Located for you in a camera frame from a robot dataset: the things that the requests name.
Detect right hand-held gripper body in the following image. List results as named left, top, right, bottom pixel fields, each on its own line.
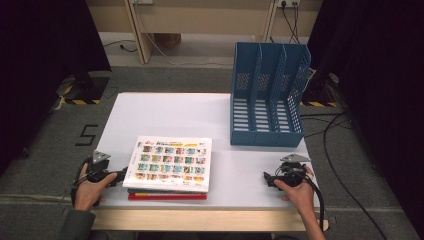
left=273, top=153, right=312, bottom=188

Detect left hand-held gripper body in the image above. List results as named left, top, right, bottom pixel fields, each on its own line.
left=84, top=150, right=118, bottom=183

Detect teal book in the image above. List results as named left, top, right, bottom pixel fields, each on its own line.
left=126, top=187, right=210, bottom=195

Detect blue file rack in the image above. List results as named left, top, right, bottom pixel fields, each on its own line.
left=229, top=41, right=313, bottom=148

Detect white picture book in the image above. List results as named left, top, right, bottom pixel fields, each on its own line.
left=122, top=135, right=213, bottom=193

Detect red book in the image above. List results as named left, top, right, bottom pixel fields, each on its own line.
left=127, top=192, right=208, bottom=201

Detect person's right hand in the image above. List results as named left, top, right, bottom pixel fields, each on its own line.
left=273, top=165, right=316, bottom=217

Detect person's left hand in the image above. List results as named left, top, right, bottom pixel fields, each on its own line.
left=73, top=163, right=118, bottom=212

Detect black stand base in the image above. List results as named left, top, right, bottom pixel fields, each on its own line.
left=64, top=71, right=111, bottom=105

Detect black curtain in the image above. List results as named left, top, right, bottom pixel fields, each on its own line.
left=305, top=0, right=424, bottom=231
left=0, top=0, right=112, bottom=175

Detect cardboard box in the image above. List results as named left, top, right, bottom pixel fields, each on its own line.
left=153, top=33, right=182, bottom=51

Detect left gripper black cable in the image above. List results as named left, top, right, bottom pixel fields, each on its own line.
left=70, top=158, right=93, bottom=205

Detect black floor cables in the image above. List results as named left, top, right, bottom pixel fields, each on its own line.
left=300, top=111, right=390, bottom=240

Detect black floor cable with plug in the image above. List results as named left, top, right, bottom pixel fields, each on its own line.
left=102, top=39, right=139, bottom=54

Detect white floor cable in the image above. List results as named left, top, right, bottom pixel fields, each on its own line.
left=145, top=32, right=234, bottom=67

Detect black cables at socket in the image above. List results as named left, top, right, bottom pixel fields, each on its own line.
left=281, top=1, right=302, bottom=45

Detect white wall socket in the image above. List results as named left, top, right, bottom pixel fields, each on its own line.
left=277, top=0, right=301, bottom=9

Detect beige desk frame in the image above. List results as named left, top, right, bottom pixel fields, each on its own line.
left=85, top=0, right=323, bottom=65

